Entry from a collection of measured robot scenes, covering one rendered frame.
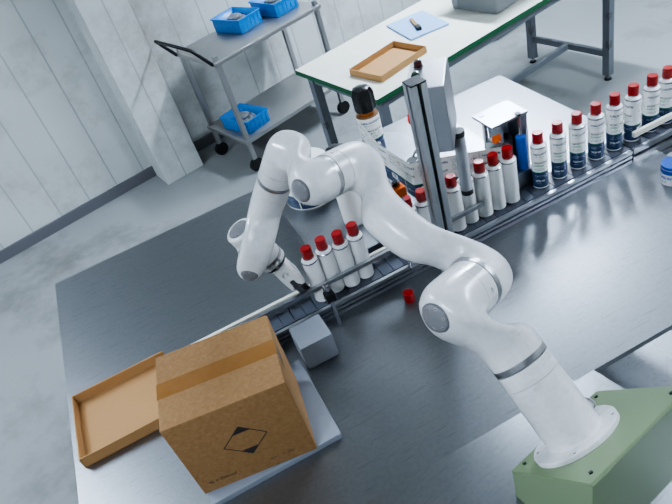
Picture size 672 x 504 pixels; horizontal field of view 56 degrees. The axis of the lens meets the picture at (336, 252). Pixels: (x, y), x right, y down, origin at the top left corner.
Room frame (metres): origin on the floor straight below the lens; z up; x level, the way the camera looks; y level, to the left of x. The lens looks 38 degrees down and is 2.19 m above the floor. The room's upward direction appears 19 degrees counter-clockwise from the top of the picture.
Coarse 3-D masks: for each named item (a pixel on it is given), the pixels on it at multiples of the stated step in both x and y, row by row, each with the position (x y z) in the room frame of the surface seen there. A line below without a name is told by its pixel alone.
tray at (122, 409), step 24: (144, 360) 1.49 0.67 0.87; (96, 384) 1.45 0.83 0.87; (120, 384) 1.46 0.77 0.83; (144, 384) 1.42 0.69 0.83; (96, 408) 1.39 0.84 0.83; (120, 408) 1.36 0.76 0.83; (144, 408) 1.32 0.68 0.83; (96, 432) 1.29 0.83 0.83; (120, 432) 1.26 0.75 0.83; (144, 432) 1.22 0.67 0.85; (96, 456) 1.19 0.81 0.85
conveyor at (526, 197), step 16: (608, 160) 1.68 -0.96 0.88; (576, 176) 1.65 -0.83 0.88; (528, 192) 1.65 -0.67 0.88; (544, 192) 1.62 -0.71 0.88; (512, 208) 1.60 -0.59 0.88; (480, 224) 1.57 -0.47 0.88; (384, 272) 1.50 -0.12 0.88; (352, 288) 1.48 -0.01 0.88; (304, 304) 1.48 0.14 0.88; (320, 304) 1.46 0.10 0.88; (272, 320) 1.46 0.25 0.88; (288, 320) 1.43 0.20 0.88
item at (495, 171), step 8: (496, 152) 1.63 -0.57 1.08; (488, 160) 1.62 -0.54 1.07; (496, 160) 1.61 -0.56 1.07; (488, 168) 1.62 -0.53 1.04; (496, 168) 1.61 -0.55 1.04; (496, 176) 1.60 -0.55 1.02; (496, 184) 1.61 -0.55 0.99; (496, 192) 1.61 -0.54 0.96; (504, 192) 1.61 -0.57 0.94; (496, 200) 1.61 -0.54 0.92; (504, 200) 1.61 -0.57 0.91; (496, 208) 1.61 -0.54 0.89; (504, 208) 1.61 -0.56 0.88
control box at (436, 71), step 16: (432, 64) 1.53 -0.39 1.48; (448, 64) 1.55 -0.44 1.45; (432, 80) 1.45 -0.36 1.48; (448, 80) 1.50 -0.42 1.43; (432, 96) 1.41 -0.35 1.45; (448, 96) 1.45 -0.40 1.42; (432, 112) 1.42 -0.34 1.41; (448, 112) 1.41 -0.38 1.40; (448, 128) 1.40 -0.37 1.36; (448, 144) 1.41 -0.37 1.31
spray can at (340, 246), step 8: (336, 232) 1.50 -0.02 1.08; (336, 240) 1.49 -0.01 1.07; (344, 240) 1.50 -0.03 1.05; (336, 248) 1.49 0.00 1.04; (344, 248) 1.48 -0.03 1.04; (336, 256) 1.49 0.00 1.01; (344, 256) 1.48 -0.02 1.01; (352, 256) 1.50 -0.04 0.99; (344, 264) 1.48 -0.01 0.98; (352, 264) 1.48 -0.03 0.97; (344, 280) 1.49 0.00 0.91; (352, 280) 1.48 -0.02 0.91; (360, 280) 1.50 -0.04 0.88
